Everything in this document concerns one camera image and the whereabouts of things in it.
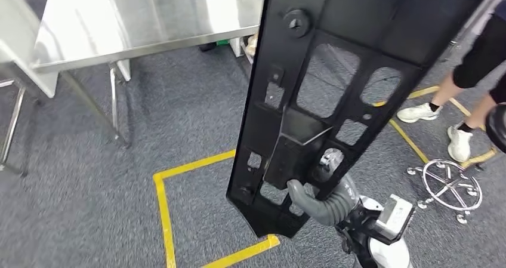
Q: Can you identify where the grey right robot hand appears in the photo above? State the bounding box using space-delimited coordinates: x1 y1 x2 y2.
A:
286 147 350 222

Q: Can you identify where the black plastic panel part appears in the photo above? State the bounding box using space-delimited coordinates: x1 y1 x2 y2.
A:
226 0 487 239

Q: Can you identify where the yellow floor tape square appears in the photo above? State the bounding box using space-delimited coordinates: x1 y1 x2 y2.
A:
153 149 280 268
373 85 498 169

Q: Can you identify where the black stool chrome base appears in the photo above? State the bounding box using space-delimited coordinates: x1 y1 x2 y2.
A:
407 104 506 224

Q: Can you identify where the person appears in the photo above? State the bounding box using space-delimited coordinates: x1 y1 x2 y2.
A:
396 0 506 164

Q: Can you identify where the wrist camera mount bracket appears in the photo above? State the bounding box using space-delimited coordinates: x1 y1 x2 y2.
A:
336 208 404 255

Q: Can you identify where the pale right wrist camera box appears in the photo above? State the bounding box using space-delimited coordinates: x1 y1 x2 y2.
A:
373 194 415 241

